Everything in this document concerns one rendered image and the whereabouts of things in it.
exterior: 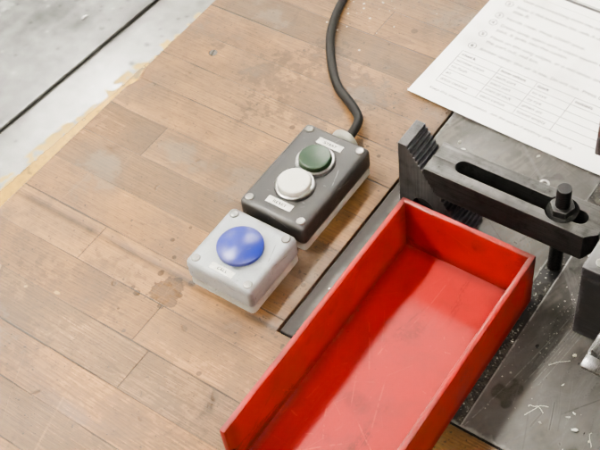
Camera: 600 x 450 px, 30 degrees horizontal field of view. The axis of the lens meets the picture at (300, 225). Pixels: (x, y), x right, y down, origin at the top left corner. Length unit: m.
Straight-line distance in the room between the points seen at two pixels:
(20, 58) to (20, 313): 1.68
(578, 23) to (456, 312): 0.37
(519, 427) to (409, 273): 0.16
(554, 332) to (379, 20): 0.40
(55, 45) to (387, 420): 1.88
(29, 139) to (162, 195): 1.41
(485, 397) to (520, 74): 0.35
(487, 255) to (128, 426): 0.31
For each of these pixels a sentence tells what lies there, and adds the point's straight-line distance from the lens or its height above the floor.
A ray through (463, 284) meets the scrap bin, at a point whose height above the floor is 0.91.
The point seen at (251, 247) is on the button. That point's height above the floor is 0.94.
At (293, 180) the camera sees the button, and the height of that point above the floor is 0.94.
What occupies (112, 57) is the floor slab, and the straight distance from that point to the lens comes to 2.55.
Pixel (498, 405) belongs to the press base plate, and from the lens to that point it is 0.87.
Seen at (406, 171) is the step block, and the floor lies 0.96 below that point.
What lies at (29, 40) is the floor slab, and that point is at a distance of 2.66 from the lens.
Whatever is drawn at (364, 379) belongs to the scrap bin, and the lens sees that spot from 0.88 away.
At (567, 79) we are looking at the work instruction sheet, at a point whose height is 0.90.
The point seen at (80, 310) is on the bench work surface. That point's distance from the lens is 0.96.
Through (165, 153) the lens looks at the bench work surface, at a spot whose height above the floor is 0.90.
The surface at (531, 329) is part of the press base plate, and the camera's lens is 0.91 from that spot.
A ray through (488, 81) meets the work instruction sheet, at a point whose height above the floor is 0.90.
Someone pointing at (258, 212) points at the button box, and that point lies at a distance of 0.96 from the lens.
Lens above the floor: 1.66
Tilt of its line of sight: 51 degrees down
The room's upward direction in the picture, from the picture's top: 9 degrees counter-clockwise
